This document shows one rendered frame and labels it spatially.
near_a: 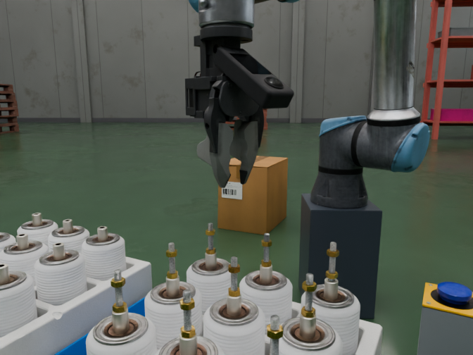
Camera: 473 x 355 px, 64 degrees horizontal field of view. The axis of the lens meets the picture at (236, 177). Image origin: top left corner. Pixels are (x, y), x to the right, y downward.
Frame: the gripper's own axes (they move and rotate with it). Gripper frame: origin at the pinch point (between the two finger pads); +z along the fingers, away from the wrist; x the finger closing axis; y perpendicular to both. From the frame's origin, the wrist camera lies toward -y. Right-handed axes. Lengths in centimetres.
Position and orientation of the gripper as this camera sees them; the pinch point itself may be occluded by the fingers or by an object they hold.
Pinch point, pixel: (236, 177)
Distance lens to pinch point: 54.0
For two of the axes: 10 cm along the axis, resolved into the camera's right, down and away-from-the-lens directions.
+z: 0.0, 9.8, 2.0
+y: -6.7, -1.5, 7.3
